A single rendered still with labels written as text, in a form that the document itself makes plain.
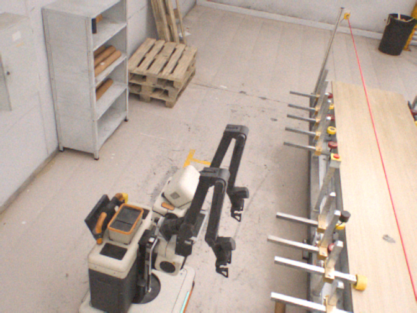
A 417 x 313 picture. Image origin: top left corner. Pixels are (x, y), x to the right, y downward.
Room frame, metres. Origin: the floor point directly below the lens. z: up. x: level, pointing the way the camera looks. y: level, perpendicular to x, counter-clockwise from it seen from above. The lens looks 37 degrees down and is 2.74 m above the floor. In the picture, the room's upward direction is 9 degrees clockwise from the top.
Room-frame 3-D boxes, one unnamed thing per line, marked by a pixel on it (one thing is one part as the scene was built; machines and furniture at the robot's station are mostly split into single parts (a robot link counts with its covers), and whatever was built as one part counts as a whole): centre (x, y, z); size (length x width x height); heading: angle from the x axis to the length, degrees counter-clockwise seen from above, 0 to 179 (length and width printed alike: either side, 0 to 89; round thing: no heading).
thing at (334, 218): (1.80, -0.81, 0.93); 0.04 x 0.04 x 0.48; 83
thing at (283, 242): (1.78, -0.67, 0.84); 0.43 x 0.03 x 0.04; 83
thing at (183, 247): (1.65, 0.05, 0.99); 0.28 x 0.16 x 0.22; 170
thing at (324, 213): (2.05, -0.84, 0.87); 0.04 x 0.04 x 0.48; 83
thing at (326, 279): (1.53, -0.78, 0.95); 0.14 x 0.06 x 0.05; 173
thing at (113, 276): (1.72, 0.43, 0.59); 0.55 x 0.34 x 0.83; 170
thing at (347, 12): (4.34, -1.16, 1.20); 0.15 x 0.12 x 1.00; 173
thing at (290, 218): (2.02, -0.74, 0.84); 0.43 x 0.03 x 0.04; 83
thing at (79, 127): (3.84, 1.36, 0.78); 0.90 x 0.45 x 1.55; 173
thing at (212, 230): (1.41, -0.07, 1.41); 0.11 x 0.06 x 0.43; 170
